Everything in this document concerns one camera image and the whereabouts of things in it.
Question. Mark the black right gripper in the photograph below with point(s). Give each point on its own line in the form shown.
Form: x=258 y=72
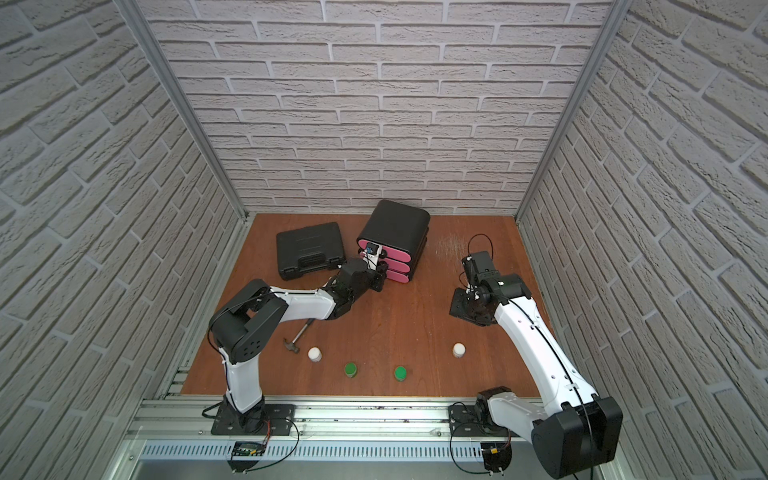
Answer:
x=457 y=307

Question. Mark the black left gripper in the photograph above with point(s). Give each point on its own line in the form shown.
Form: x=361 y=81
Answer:
x=375 y=273

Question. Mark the pink drawer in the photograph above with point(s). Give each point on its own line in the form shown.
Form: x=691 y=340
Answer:
x=397 y=276
x=396 y=265
x=393 y=253

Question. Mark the pink top drawer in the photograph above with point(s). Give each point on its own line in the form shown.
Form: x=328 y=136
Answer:
x=393 y=253

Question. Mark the white paint bottle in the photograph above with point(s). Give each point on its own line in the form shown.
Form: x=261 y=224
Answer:
x=459 y=350
x=315 y=354

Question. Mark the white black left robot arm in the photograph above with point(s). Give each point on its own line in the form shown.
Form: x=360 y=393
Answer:
x=241 y=329

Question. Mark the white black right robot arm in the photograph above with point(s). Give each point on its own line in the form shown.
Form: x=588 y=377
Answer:
x=574 y=428

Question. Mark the pink bottom drawer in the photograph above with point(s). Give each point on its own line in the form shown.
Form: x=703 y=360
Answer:
x=397 y=276

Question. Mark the black drawer cabinet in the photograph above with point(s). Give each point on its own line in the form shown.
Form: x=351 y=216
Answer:
x=400 y=226

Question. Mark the green paint bottle left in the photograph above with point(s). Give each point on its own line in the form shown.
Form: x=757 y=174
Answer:
x=350 y=369

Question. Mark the green paint bottle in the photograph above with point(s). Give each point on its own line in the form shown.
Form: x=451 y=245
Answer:
x=400 y=373
x=350 y=369

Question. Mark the green paint bottle right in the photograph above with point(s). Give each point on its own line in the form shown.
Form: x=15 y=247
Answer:
x=400 y=373

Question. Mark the black plastic tool case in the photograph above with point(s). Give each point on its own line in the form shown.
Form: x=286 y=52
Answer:
x=309 y=249

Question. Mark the right electronics board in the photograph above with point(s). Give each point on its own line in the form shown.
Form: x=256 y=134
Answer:
x=497 y=456

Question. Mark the electronics board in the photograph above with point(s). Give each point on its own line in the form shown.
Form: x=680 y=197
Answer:
x=247 y=450
x=497 y=456

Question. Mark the left electronics board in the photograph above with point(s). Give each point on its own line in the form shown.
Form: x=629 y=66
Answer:
x=247 y=450

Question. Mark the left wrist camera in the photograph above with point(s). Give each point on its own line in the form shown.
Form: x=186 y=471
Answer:
x=373 y=255

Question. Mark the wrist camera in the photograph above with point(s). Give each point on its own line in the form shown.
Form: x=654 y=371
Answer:
x=373 y=255
x=478 y=267

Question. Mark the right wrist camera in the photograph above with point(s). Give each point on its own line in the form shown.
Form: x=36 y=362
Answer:
x=478 y=267

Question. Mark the hammer with black handle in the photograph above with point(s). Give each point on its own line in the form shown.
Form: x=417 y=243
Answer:
x=292 y=345

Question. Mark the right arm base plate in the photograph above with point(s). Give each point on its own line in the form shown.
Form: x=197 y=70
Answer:
x=472 y=421

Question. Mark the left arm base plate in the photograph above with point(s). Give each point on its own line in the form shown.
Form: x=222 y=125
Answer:
x=272 y=418

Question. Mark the aluminium front rail frame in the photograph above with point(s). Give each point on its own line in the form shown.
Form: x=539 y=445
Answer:
x=326 y=437

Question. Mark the aluminium left floor rail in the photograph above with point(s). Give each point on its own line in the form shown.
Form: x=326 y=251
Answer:
x=190 y=366

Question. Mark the aluminium corner post right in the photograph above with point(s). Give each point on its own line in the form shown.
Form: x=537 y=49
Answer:
x=612 y=22

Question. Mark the aluminium corner post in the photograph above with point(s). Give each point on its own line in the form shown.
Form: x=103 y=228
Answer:
x=140 y=28
x=612 y=22

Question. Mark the aluminium corner post left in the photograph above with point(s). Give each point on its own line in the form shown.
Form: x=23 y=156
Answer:
x=140 y=28

